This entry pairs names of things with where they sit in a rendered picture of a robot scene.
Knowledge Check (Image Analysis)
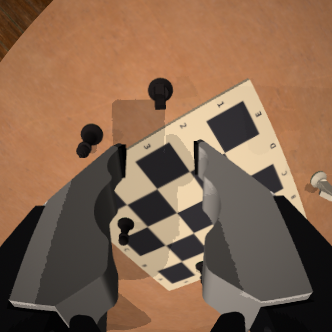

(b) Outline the black and cream chessboard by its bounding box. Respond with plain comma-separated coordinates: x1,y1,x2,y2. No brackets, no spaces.
110,78,307,291

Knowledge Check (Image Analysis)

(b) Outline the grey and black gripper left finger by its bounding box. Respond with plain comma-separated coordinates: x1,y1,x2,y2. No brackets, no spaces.
0,143,127,332

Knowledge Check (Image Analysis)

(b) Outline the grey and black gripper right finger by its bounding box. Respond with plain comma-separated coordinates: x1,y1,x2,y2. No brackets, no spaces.
194,139,332,332

